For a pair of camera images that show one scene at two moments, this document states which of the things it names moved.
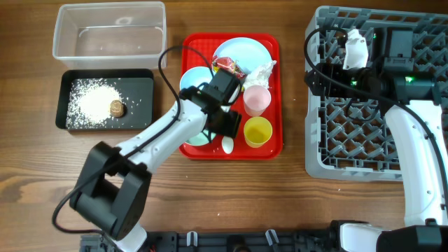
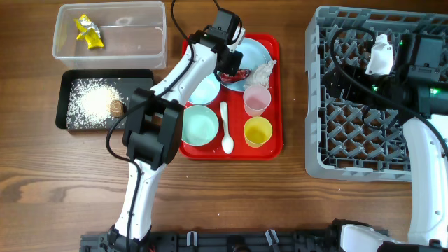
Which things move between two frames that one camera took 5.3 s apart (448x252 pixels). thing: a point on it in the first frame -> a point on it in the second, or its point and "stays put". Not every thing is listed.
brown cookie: x=116 y=108 stays put
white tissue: x=260 y=76 stays put
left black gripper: x=231 y=126 -> x=232 y=67
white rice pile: x=88 y=103 stays put
